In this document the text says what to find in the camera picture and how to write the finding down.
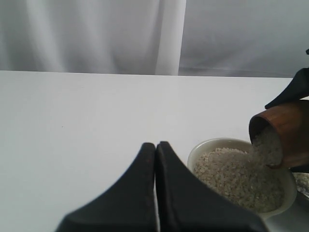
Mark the white backdrop curtain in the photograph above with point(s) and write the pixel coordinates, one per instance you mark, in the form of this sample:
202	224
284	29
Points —
252	38

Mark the white ceramic bowl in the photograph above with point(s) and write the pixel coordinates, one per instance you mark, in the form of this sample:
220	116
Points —
286	178

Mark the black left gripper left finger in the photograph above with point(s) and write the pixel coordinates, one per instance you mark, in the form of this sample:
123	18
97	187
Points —
127	206

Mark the white rice grains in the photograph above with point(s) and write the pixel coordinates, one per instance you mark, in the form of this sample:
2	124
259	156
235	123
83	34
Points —
241	178

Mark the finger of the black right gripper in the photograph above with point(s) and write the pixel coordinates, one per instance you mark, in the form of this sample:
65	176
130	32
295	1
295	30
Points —
297	89

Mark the brown wooden cup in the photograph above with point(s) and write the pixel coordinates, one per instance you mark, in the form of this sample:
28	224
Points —
291	123

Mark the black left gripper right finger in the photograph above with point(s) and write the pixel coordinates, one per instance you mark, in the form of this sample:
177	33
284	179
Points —
185	204

